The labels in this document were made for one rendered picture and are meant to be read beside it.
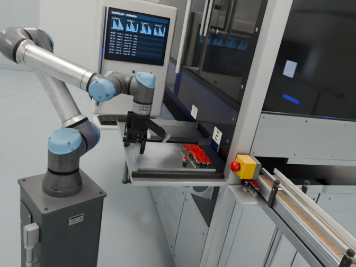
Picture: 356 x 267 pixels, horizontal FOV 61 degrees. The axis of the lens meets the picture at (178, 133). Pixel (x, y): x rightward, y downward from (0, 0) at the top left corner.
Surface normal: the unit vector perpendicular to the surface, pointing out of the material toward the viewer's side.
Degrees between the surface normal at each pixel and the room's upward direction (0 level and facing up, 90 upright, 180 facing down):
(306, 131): 90
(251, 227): 90
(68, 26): 90
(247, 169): 90
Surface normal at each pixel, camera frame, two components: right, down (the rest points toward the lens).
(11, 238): 0.17, -0.92
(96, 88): -0.21, 0.32
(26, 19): 0.26, 0.39
